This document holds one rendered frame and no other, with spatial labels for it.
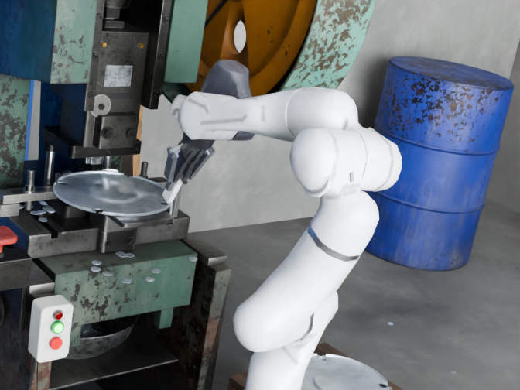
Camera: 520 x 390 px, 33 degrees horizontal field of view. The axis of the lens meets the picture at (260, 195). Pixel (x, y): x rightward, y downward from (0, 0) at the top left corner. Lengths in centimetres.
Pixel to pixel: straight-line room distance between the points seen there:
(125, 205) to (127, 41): 39
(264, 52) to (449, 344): 168
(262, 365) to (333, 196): 38
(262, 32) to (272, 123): 61
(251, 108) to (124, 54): 52
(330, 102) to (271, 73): 59
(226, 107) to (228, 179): 235
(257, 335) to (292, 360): 15
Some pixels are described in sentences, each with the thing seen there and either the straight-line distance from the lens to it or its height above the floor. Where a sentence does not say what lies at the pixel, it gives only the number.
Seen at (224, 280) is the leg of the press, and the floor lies 59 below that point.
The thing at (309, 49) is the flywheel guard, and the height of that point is 121.
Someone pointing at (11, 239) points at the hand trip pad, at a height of 76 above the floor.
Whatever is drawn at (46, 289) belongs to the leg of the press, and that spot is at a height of 63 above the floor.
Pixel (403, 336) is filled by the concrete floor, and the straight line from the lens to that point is 353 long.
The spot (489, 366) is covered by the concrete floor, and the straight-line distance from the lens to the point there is 350.
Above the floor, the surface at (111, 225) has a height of 72.
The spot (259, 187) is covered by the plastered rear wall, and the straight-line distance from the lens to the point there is 425.
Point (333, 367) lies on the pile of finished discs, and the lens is 242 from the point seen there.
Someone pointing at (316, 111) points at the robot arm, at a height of 118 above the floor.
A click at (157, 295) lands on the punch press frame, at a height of 54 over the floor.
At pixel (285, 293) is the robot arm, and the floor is 86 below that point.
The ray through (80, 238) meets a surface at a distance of 218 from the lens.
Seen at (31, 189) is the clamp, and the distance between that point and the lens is 223.
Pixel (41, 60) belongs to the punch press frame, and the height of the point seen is 110.
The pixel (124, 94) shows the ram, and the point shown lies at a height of 102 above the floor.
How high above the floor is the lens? 155
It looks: 19 degrees down
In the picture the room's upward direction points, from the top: 10 degrees clockwise
